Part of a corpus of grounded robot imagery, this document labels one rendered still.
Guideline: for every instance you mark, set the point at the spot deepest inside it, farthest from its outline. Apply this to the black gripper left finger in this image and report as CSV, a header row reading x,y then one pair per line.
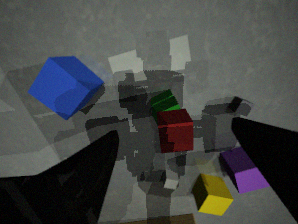
x,y
71,192

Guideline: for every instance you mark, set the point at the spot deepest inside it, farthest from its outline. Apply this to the green block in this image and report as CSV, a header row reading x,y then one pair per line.
x,y
166,105
161,97

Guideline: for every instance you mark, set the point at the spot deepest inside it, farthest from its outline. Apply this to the purple block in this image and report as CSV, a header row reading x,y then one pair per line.
x,y
242,171

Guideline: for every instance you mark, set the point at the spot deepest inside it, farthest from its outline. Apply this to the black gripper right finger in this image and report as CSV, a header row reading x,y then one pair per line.
x,y
274,151

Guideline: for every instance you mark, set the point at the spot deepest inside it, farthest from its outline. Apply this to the red block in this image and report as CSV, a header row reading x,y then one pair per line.
x,y
175,131

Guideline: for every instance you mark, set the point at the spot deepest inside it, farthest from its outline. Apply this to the blue block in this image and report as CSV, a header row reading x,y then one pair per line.
x,y
65,85

